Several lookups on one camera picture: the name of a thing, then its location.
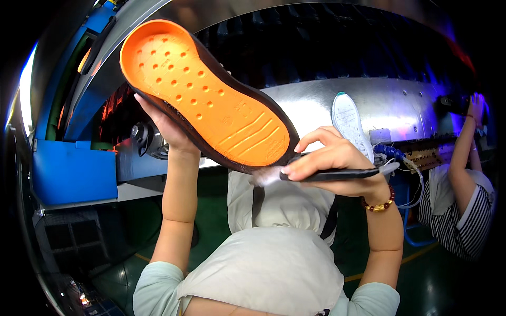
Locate person's right hand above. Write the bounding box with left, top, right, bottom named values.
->
left=281, top=126, right=391, bottom=199

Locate person's left hand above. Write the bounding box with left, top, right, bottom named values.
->
left=134, top=93, right=201, bottom=156

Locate black brush with white bristles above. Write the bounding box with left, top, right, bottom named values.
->
left=252, top=161, right=401, bottom=188

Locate black shoe with orange sole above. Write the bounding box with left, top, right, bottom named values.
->
left=119, top=19, right=300, bottom=175

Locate black motor knob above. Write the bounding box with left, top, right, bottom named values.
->
left=130, top=122, right=171, bottom=160

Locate white shoe sole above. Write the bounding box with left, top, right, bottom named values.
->
left=331, top=91, right=375, bottom=163

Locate steel conveyor machine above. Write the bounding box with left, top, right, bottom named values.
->
left=63, top=0, right=481, bottom=183

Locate blue stool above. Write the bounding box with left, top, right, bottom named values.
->
left=402, top=185, right=437, bottom=248

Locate blue metal box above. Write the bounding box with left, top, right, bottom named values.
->
left=32, top=138, right=119, bottom=207

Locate person's body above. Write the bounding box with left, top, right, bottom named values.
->
left=132, top=218, right=401, bottom=316

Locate blue cable connector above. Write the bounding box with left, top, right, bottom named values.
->
left=373, top=143, right=407, bottom=160

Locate red and gold bead bracelet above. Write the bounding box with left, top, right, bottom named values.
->
left=361, top=184, right=396, bottom=213

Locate white cable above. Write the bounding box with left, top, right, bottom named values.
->
left=373, top=140, right=425, bottom=210

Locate blue machine frame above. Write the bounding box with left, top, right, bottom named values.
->
left=35, top=2, right=117, bottom=143

